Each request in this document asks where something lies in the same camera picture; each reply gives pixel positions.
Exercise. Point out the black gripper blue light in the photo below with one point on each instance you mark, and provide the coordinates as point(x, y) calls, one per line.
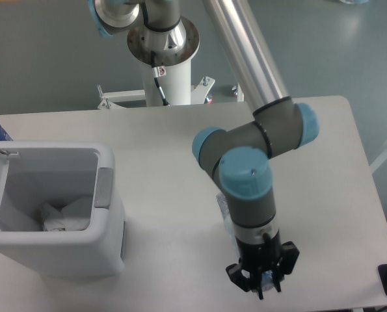
point(255, 259)

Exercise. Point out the clear plastic water bottle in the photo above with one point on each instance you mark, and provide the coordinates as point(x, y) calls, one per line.
point(266, 280)

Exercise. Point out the white paper wrapper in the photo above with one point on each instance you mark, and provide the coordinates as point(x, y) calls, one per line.
point(73, 217)

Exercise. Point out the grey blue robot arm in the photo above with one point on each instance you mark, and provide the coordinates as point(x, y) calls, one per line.
point(237, 161)

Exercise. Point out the white plastic trash can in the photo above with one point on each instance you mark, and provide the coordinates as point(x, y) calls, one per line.
point(58, 173)

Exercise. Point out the white pedestal foot right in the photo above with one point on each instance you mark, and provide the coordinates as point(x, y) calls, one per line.
point(201, 92)

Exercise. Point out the white pedestal foot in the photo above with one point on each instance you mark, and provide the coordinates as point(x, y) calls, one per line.
point(121, 99)
point(201, 92)

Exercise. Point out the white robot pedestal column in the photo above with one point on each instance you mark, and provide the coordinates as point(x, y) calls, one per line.
point(174, 82)

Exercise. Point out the white pedestal foot left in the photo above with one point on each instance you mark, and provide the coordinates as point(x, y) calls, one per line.
point(121, 99)

